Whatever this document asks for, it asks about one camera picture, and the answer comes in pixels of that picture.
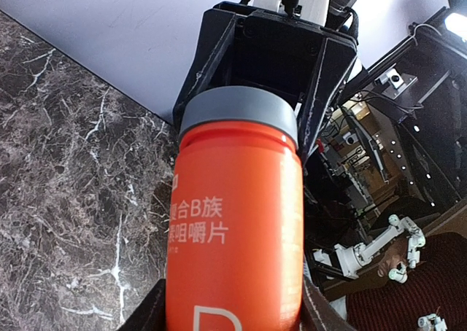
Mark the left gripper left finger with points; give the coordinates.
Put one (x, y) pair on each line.
(150, 315)

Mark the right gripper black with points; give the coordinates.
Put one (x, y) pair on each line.
(290, 57)

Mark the person in background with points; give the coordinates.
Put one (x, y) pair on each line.
(436, 286)

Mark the red pill bottle grey cap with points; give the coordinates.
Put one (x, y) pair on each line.
(236, 223)

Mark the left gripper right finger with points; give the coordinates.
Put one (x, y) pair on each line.
(316, 312)

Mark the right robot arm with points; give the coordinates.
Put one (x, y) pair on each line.
(301, 50)

